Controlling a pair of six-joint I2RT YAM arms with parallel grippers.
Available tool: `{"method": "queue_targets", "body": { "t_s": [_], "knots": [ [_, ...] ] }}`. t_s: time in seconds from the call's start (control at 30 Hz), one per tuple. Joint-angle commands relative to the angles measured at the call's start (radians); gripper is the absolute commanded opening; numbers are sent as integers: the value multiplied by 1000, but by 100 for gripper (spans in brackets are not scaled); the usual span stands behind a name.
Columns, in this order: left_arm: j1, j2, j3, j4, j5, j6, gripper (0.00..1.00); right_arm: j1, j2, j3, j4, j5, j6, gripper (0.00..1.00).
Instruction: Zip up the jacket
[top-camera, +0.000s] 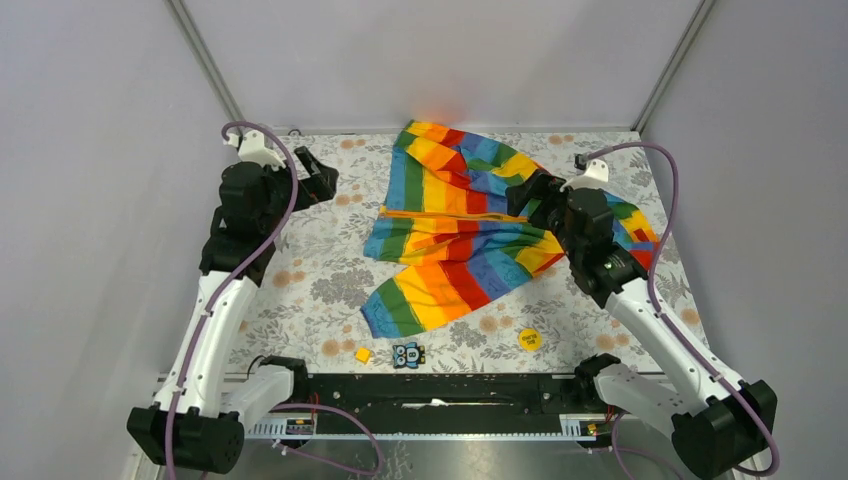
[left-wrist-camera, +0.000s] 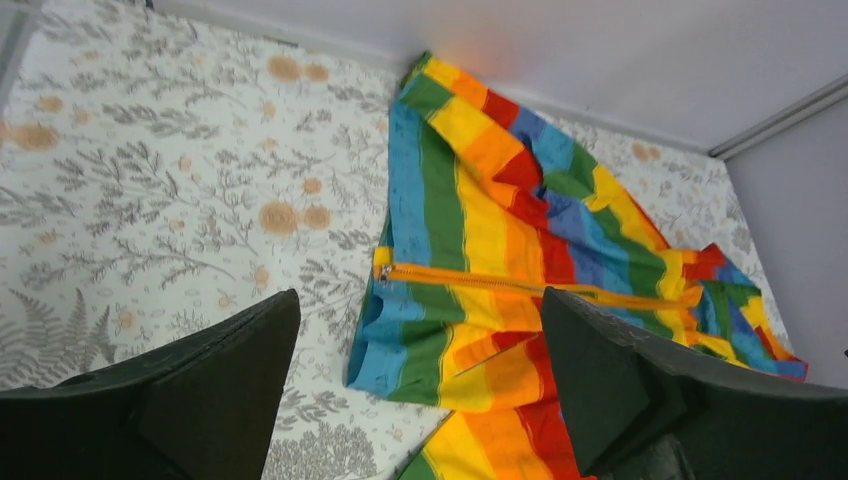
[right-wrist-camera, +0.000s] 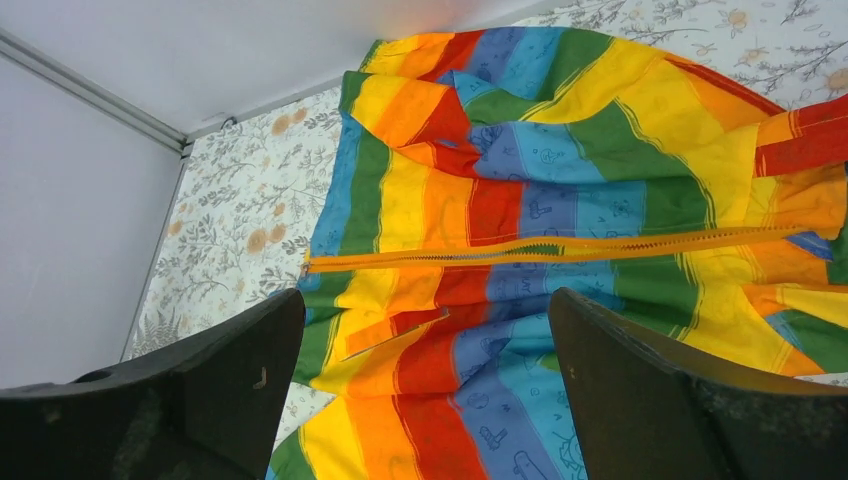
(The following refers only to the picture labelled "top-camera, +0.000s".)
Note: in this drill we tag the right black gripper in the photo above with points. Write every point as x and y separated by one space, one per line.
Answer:
543 187

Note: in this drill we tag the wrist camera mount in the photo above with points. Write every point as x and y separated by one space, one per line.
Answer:
255 147
594 174

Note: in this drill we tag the yellow round disc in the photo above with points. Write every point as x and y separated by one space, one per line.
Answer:
530 339

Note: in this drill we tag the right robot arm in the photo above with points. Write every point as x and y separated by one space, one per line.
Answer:
714 418

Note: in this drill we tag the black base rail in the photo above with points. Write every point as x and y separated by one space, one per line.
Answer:
447 404

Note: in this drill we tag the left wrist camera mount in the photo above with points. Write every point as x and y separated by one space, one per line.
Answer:
255 147

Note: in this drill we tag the rainbow striped jacket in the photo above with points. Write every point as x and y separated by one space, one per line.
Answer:
445 218

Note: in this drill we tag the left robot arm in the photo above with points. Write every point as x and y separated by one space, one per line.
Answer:
192 424

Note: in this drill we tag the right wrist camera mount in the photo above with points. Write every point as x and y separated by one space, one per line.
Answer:
594 174

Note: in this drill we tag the blue owl toy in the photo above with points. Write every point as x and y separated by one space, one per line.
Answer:
410 355

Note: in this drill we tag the floral patterned table mat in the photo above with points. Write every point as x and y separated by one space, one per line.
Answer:
309 304

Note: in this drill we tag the small yellow cube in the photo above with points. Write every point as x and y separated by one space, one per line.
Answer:
363 355

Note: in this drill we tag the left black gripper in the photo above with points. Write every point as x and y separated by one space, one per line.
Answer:
320 185

